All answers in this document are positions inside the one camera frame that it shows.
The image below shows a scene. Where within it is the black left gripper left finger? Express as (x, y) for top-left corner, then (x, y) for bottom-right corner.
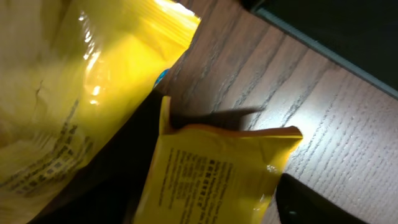
(32, 91), (163, 224)

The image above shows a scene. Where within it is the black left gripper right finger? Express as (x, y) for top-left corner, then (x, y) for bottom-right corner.
(275, 173), (367, 224)

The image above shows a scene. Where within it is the small yellow candy wrapper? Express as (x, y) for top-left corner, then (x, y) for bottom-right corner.
(132, 96), (303, 224)

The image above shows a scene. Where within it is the large yellow candy wrapper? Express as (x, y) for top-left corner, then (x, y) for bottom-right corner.
(1, 0), (200, 223)

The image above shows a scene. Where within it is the dark green box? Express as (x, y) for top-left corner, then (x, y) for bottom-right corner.
(240, 0), (397, 97)

